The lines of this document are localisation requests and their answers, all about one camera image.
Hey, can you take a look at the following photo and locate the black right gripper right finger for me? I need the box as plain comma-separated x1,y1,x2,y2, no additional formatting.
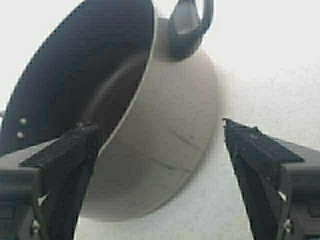
223,118,320,240

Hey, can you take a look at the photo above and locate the grey pot with black handles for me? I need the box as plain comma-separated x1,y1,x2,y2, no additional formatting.
0,0,218,222

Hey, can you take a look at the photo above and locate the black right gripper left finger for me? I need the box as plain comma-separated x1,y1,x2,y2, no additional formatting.
0,125,101,240

